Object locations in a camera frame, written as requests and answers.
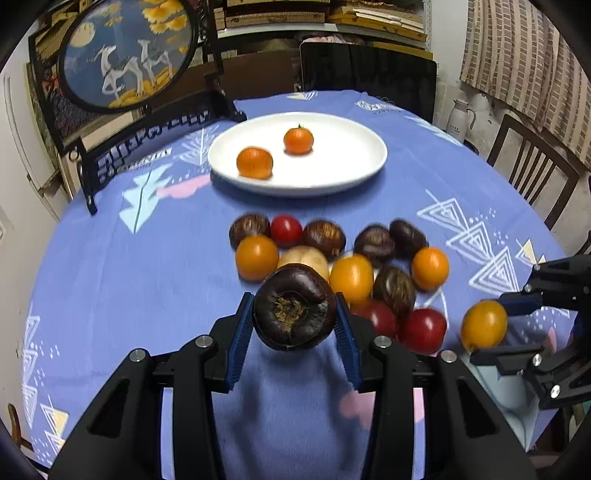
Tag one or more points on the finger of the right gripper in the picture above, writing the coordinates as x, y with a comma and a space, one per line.
560, 284
525, 360

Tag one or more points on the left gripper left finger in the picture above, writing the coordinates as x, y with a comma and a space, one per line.
119, 434

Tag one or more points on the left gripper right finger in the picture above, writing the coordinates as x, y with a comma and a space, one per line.
466, 435

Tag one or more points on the orange cherry tomato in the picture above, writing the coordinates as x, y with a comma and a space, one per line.
256, 257
484, 326
352, 276

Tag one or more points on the red cherry tomato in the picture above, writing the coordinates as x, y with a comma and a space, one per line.
380, 315
286, 231
424, 331

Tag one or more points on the dark water chestnut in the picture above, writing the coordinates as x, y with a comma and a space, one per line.
325, 236
408, 240
376, 244
294, 309
395, 288
247, 225

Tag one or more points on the pale beige round fruit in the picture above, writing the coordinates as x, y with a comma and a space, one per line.
309, 256

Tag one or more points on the orange tangerine with stem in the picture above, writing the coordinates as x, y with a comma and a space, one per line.
298, 141

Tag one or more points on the wooden chair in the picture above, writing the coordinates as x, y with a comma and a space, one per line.
535, 163

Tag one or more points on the white thermos jug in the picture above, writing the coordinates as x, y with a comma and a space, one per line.
461, 120

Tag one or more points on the beige woven curtain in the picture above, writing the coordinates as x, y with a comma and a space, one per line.
515, 54

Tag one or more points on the black panel behind table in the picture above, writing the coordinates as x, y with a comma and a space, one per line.
404, 80

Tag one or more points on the white round plate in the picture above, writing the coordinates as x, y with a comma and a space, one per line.
313, 154

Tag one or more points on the round deer screen ornament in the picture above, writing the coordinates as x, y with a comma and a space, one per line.
112, 75

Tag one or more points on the white wall shelf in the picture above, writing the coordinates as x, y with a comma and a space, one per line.
405, 23

